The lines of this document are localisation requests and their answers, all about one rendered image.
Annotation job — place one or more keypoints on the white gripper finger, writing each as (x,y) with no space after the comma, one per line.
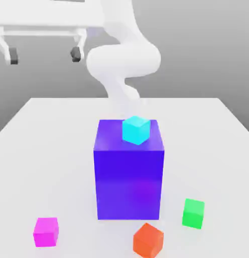
(78,52)
(7,50)

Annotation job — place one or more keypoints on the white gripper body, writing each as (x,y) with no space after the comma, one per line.
(47,18)

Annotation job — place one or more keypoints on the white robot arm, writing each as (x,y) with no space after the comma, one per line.
(124,60)

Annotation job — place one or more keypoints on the small cyan cube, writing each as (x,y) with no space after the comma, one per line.
(135,130)

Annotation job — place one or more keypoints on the small magenta cube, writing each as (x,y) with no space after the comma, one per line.
(45,231)

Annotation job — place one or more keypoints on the small green cube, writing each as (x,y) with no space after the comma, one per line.
(193,213)

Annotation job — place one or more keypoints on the small orange cube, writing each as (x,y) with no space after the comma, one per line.
(148,240)

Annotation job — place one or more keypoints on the large purple box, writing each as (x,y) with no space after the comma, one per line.
(128,181)

